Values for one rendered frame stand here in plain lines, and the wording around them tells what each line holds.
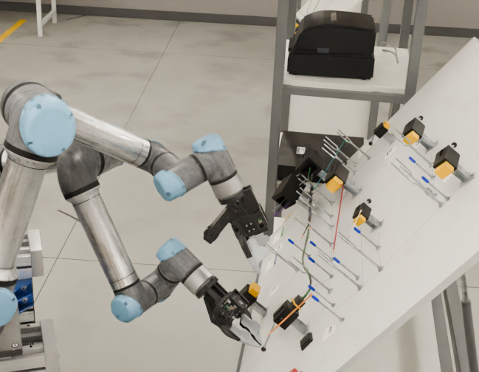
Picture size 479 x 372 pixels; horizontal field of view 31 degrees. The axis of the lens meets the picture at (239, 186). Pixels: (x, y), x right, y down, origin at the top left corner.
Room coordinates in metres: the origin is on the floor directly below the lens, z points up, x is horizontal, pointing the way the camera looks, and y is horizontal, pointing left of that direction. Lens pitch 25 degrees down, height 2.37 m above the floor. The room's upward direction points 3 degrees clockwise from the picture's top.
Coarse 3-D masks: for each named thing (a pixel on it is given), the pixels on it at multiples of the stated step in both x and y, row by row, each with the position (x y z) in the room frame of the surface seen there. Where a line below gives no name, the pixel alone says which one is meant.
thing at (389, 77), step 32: (288, 0) 2.79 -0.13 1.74; (416, 0) 2.78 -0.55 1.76; (288, 32) 3.34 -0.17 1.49; (416, 32) 2.75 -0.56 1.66; (384, 64) 3.06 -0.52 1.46; (416, 64) 2.75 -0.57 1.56; (288, 96) 3.34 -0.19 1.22; (320, 96) 2.78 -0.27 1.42; (352, 96) 2.77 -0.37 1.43; (384, 96) 2.76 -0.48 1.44
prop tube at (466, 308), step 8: (464, 304) 1.67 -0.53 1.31; (464, 312) 1.67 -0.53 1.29; (464, 320) 1.67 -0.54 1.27; (472, 320) 1.67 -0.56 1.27; (464, 328) 1.67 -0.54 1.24; (472, 328) 1.67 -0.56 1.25; (472, 336) 1.66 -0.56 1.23; (472, 344) 1.66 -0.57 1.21; (472, 352) 1.66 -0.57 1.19; (472, 360) 1.66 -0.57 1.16; (472, 368) 1.66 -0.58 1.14
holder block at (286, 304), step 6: (288, 300) 1.86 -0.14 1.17; (282, 306) 1.85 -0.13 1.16; (288, 306) 1.83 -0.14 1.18; (276, 312) 1.85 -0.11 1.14; (282, 312) 1.83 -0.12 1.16; (288, 312) 1.83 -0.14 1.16; (294, 312) 1.83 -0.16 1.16; (276, 318) 1.82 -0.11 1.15; (282, 318) 1.82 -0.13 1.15; (288, 318) 1.82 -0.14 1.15; (294, 318) 1.82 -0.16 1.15; (282, 324) 1.82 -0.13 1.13; (288, 324) 1.82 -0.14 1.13
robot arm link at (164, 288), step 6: (156, 270) 1.95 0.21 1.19; (150, 276) 1.94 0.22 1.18; (156, 276) 1.94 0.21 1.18; (162, 276) 1.93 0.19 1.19; (150, 282) 1.91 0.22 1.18; (156, 282) 1.92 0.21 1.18; (162, 282) 1.93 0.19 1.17; (168, 282) 1.93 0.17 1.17; (174, 282) 1.93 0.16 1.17; (156, 288) 1.90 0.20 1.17; (162, 288) 1.92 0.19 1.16; (168, 288) 1.94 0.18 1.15; (174, 288) 1.95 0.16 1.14; (162, 294) 1.91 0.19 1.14; (168, 294) 1.96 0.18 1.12; (162, 300) 1.96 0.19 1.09
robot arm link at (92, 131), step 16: (32, 80) 1.75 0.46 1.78; (80, 112) 1.83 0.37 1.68; (80, 128) 1.81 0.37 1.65; (96, 128) 1.83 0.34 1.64; (112, 128) 1.87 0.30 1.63; (96, 144) 1.84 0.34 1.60; (112, 144) 1.85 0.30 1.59; (128, 144) 1.88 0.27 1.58; (144, 144) 1.91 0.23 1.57; (160, 144) 1.98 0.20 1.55; (128, 160) 1.89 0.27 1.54; (144, 160) 1.90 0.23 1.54
